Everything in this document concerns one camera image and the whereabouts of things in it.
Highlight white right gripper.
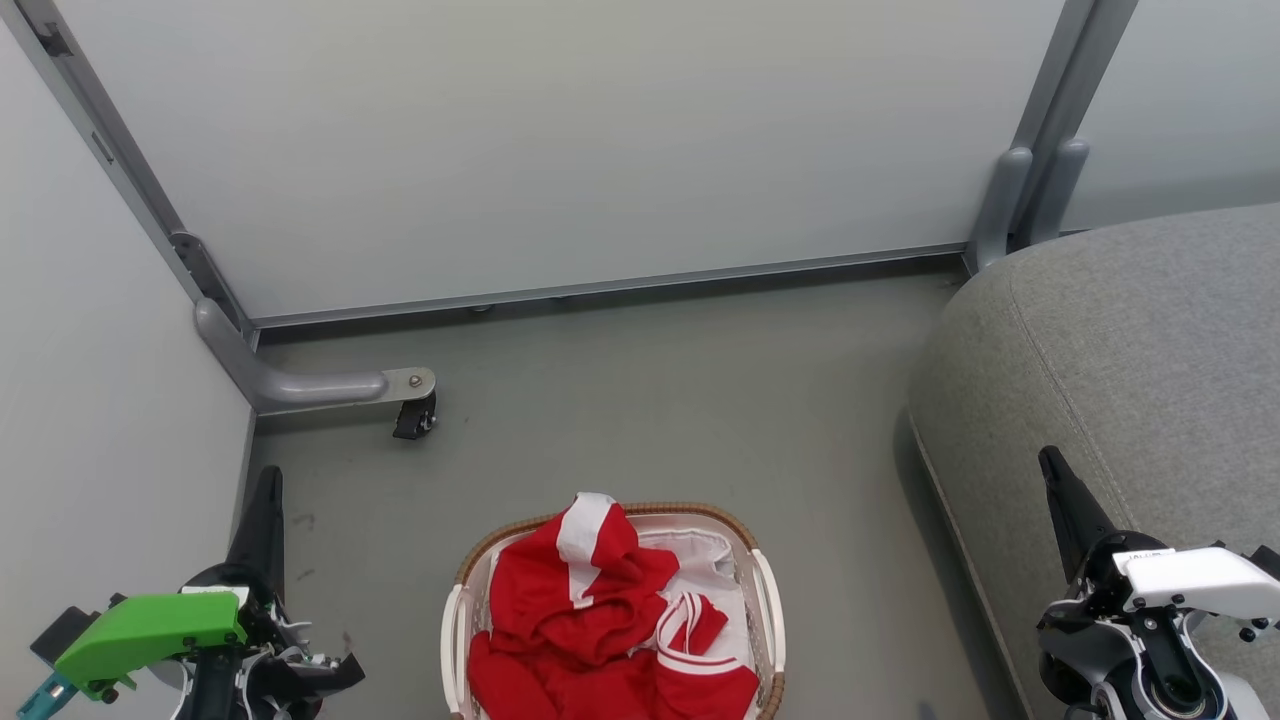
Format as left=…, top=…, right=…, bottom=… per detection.
left=1038, top=446, right=1280, bottom=621

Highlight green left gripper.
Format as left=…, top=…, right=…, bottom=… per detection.
left=55, top=466, right=366, bottom=701

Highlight red garment with white band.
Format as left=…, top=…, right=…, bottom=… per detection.
left=468, top=492, right=681, bottom=720

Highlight grey fabric sofa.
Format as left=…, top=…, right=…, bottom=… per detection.
left=907, top=203, right=1280, bottom=720

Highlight grey partition foot with plate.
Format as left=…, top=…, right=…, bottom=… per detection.
left=193, top=297, right=438, bottom=416

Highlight black caster wheel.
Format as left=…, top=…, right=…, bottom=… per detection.
left=392, top=392, right=438, bottom=441

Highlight grey curved partition foot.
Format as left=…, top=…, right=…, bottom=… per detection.
left=1025, top=137, right=1091, bottom=246
left=965, top=147, right=1034, bottom=274

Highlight wicker laundry basket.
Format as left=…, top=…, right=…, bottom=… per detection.
left=440, top=502, right=787, bottom=720

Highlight grey partition double post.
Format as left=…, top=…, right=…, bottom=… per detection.
left=1010, top=0, right=1141, bottom=241

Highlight grey partition bottom rail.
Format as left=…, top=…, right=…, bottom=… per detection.
left=250, top=243, right=969, bottom=329

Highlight grey partition corner post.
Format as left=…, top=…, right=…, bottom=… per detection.
left=0, top=0, right=259, bottom=346

